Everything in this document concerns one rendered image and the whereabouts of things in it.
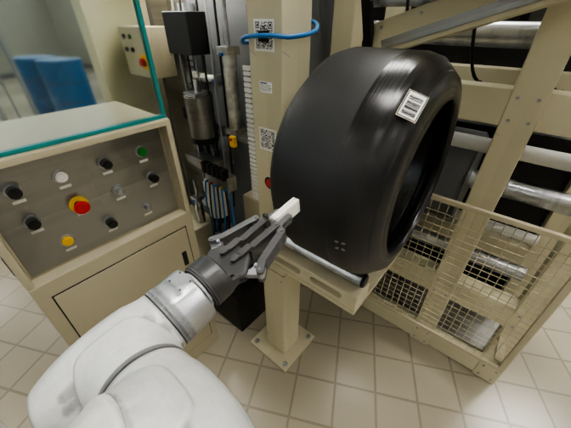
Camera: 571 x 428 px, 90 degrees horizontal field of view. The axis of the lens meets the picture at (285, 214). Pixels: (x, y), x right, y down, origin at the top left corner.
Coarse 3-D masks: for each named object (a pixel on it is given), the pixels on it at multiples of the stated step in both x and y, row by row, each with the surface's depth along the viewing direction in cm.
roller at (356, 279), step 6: (288, 240) 99; (288, 246) 99; (294, 246) 97; (300, 252) 96; (306, 252) 94; (312, 258) 93; (318, 258) 92; (324, 264) 91; (330, 264) 90; (330, 270) 90; (336, 270) 88; (342, 270) 87; (342, 276) 88; (348, 276) 86; (354, 276) 85; (360, 276) 84; (366, 276) 85; (354, 282) 85; (360, 282) 84; (366, 282) 86
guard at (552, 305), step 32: (512, 224) 95; (448, 256) 115; (512, 256) 100; (544, 256) 94; (544, 288) 97; (416, 320) 141; (448, 320) 129; (480, 320) 118; (544, 320) 101; (512, 352) 114
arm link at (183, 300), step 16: (176, 272) 40; (160, 288) 38; (176, 288) 38; (192, 288) 38; (160, 304) 36; (176, 304) 37; (192, 304) 37; (208, 304) 39; (176, 320) 36; (192, 320) 37; (208, 320) 40; (192, 336) 38
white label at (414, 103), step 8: (408, 96) 54; (416, 96) 53; (424, 96) 53; (400, 104) 53; (408, 104) 53; (416, 104) 53; (424, 104) 53; (400, 112) 53; (408, 112) 53; (416, 112) 53; (408, 120) 53; (416, 120) 52
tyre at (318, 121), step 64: (320, 64) 67; (384, 64) 59; (448, 64) 63; (320, 128) 59; (384, 128) 53; (448, 128) 82; (320, 192) 61; (384, 192) 56; (320, 256) 78; (384, 256) 73
